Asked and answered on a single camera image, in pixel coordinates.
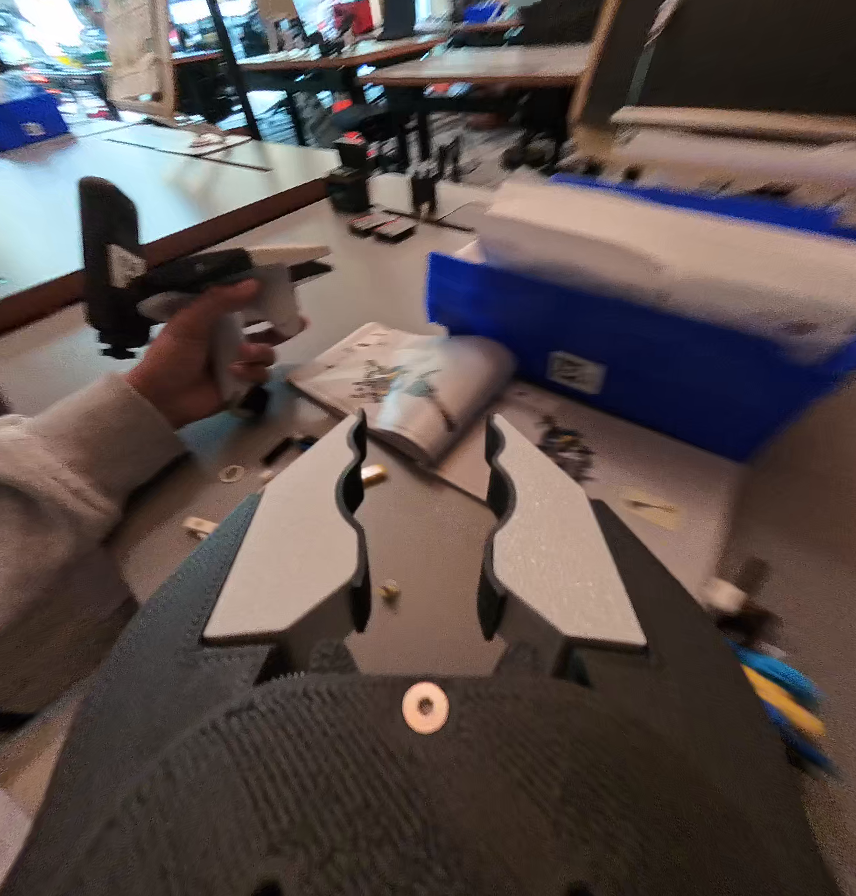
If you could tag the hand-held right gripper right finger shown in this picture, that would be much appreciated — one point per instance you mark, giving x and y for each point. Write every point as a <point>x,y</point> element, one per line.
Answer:
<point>557,567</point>

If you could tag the wooden background table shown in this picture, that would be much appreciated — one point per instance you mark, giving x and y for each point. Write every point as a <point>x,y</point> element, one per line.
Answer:
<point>470,66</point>

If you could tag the blue and yellow lego pieces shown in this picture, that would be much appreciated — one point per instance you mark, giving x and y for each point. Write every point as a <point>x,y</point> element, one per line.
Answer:
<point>778,693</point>

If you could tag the white and black part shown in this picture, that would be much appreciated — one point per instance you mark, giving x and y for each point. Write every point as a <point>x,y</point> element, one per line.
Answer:
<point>725,593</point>

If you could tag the person's left hand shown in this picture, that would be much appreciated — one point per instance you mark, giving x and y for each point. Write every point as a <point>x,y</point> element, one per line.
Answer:
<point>190,357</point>

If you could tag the black stand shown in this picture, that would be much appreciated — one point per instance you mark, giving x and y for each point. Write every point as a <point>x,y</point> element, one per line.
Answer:
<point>424,185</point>

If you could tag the person's left forearm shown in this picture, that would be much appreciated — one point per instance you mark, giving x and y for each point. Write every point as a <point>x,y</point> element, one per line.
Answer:
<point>50,504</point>

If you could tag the lego instruction booklet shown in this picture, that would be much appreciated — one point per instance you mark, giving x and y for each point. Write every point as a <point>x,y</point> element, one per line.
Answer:
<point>400,378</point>

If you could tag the black slanted pole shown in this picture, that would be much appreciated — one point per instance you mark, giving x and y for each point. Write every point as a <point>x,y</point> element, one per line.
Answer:
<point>228,70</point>

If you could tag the white perforated board on stand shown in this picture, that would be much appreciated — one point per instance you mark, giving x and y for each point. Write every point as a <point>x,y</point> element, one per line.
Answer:
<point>137,56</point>

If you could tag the white boxes and papers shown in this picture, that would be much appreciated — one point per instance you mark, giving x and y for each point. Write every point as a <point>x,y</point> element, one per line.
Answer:
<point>645,259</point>

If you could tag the black flat pads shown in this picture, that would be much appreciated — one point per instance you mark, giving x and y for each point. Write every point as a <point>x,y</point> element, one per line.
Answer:
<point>382,225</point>

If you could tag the black box with red label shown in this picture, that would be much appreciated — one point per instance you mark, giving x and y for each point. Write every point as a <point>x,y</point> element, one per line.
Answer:
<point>349,185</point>

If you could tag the black board with pale frame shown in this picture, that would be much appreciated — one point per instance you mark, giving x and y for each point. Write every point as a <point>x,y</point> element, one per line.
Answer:
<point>736,56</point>

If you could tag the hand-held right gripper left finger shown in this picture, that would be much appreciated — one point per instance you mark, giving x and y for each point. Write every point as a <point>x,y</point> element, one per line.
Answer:
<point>288,553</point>

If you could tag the pile of dark lego pieces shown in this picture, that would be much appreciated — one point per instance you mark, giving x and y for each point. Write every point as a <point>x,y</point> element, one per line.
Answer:
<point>564,448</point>

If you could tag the blue plastic bin with papers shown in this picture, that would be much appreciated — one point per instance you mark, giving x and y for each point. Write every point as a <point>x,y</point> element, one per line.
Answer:
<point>645,350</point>

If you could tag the small blue bin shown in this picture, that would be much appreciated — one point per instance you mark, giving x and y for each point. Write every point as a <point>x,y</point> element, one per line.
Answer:
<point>18,122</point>

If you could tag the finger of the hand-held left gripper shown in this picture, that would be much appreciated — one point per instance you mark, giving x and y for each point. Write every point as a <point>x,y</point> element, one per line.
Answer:
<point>288,255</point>
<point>309,273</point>

